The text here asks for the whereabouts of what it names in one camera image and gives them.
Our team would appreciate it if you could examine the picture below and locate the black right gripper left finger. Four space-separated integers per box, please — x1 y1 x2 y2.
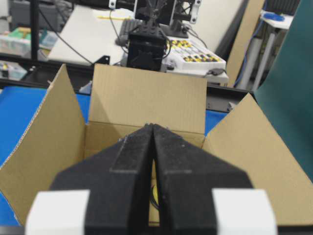
25 124 153 235

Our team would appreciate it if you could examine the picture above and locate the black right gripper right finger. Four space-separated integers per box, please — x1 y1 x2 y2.
153 124 278 235

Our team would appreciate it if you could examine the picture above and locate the brown cardboard box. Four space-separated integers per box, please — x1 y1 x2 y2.
0 64 313 226

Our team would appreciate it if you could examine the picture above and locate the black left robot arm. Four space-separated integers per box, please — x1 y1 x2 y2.
126 0 195 71

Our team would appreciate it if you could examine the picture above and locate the white desk surface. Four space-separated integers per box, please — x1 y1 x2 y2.
48 5 134 65

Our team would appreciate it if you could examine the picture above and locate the white control box with buttons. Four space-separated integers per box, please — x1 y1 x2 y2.
165 37 226 72

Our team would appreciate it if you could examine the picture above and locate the dark green board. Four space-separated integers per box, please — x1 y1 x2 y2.
254 0 313 179

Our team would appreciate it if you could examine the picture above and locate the blue table cloth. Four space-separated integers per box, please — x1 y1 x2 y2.
0 86 227 226

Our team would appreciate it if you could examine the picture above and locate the black vertical pole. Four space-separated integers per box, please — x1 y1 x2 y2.
30 0 39 61

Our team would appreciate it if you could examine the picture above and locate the leaning cardboard sheet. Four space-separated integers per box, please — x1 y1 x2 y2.
226 0 265 88

